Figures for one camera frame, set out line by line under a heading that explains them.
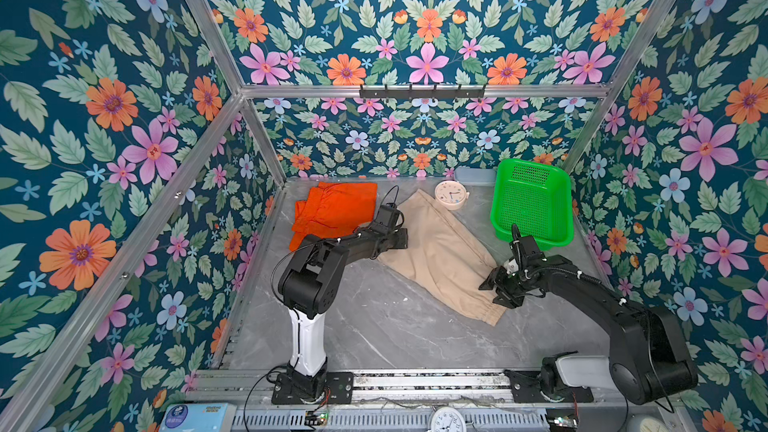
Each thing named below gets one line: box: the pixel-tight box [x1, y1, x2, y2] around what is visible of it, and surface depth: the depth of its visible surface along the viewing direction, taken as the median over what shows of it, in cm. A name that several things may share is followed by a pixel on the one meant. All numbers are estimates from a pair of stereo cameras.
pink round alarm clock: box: [434, 180, 470, 211], surface depth 113 cm
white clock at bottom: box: [428, 406, 467, 432], surface depth 68 cm
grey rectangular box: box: [455, 168, 497, 187], surface depth 120 cm
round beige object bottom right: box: [639, 418, 669, 432], surface depth 67 cm
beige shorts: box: [378, 189, 507, 327], surface depth 95 cm
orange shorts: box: [289, 182, 378, 251], surface depth 112 cm
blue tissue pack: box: [160, 403, 238, 432], surface depth 67 cm
